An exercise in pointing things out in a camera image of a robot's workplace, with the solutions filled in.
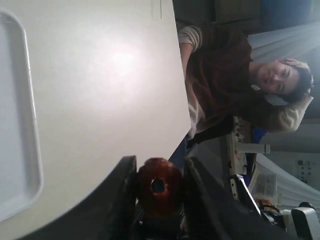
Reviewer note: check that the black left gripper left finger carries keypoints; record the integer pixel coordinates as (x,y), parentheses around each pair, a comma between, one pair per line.
(106,214)

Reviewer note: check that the seated person in brown vest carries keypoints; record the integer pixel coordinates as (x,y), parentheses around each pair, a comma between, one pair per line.
(222,80)

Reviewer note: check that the grey desk frame behind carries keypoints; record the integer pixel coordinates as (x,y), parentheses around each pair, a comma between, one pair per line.
(239,143)

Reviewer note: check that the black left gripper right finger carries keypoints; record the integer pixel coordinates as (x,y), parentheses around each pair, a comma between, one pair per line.
(213,214)

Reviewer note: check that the white rectangular plastic tray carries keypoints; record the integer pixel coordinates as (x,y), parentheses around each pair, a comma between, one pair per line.
(21,171)

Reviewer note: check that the red meatball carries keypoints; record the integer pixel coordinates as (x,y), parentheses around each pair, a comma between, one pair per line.
(159,187)

